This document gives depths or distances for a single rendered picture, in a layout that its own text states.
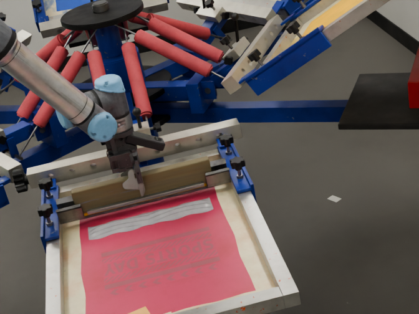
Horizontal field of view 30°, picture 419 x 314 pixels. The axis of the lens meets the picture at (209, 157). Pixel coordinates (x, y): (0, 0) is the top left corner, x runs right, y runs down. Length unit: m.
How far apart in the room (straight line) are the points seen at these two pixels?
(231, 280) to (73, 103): 0.58
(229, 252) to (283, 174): 2.25
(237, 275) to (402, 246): 1.76
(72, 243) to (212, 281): 0.48
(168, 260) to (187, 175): 0.32
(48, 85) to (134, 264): 0.52
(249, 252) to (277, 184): 2.18
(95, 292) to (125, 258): 0.15
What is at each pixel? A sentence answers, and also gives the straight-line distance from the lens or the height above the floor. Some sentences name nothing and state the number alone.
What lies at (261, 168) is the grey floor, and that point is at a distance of 4.35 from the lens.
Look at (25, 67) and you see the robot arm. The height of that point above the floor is 1.53.
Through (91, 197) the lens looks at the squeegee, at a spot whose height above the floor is 1.03.
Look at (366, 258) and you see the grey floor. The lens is 3.55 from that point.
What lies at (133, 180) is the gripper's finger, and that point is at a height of 1.06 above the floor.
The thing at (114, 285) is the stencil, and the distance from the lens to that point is 2.02.
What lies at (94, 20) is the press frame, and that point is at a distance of 2.84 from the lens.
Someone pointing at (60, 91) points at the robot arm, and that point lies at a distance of 1.91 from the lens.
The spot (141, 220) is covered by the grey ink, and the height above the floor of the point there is 0.96.
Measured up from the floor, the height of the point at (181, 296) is 0.96.
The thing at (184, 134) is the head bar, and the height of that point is 1.04.
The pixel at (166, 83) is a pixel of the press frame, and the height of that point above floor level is 1.02.
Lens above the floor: 2.10
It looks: 27 degrees down
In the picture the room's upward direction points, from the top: 11 degrees counter-clockwise
